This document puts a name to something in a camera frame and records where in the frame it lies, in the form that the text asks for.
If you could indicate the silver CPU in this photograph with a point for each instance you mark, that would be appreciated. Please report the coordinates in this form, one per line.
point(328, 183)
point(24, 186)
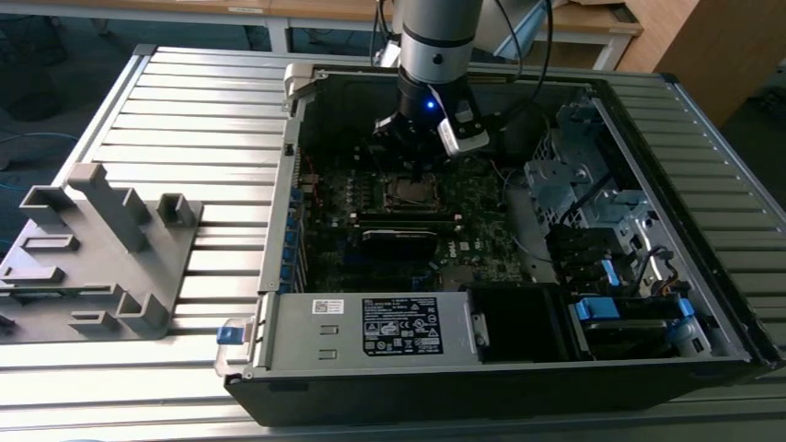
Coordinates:
point(411, 192)

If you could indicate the wooden desk white frame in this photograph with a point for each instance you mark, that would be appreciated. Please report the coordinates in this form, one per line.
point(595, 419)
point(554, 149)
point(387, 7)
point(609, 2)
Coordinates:
point(583, 23)

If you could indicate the black hard disk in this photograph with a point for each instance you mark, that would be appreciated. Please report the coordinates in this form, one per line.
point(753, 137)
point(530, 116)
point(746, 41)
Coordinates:
point(621, 338)

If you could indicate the grey plastic parts rack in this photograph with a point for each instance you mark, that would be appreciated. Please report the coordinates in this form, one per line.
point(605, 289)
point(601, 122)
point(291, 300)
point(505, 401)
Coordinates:
point(159, 258)

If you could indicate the black RAM slot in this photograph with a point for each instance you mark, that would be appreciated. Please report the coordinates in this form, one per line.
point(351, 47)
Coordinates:
point(404, 224)
point(404, 216)

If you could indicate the silver power supply unit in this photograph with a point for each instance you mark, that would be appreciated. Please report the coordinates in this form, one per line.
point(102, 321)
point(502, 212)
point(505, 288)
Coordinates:
point(288, 340)

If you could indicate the brown chipset heatsink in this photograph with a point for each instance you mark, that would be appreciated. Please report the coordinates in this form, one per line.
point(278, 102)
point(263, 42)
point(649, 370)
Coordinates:
point(459, 278)

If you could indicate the blue power supply latch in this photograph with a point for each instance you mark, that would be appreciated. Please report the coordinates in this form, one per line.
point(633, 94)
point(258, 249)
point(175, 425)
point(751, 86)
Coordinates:
point(230, 335)

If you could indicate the wide blue drive latch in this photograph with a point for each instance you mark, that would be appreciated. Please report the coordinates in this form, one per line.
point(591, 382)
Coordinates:
point(595, 307)

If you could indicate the black open PC case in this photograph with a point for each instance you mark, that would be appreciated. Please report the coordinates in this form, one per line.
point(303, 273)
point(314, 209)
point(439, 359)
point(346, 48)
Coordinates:
point(430, 396)

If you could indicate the silver metal drive cage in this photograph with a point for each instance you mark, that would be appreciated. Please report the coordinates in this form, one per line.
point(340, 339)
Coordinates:
point(553, 175)

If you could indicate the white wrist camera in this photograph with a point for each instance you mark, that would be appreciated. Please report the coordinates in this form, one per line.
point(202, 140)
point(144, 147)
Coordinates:
point(461, 138)

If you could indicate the beige case latch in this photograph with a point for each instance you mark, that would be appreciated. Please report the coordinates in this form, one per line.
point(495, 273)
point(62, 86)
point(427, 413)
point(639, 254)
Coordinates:
point(300, 76)

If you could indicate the green motherboard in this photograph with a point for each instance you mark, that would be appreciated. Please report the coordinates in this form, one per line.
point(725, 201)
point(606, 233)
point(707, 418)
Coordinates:
point(485, 230)

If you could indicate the small black graphics card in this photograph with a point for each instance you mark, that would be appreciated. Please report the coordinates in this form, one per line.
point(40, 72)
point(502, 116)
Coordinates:
point(399, 248)

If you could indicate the wooden cabinet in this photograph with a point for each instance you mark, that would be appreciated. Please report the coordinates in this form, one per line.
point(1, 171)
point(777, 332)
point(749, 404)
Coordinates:
point(706, 46)

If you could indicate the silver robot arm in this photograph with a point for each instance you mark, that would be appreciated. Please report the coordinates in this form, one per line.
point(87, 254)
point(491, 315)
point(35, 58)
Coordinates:
point(435, 46)

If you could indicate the tall blue drive clip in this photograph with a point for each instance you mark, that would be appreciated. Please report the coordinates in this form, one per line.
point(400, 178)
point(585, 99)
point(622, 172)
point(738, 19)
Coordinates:
point(685, 307)

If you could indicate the narrow blue drive clip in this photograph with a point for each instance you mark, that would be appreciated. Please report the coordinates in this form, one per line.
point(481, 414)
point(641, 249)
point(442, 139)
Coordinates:
point(607, 271)

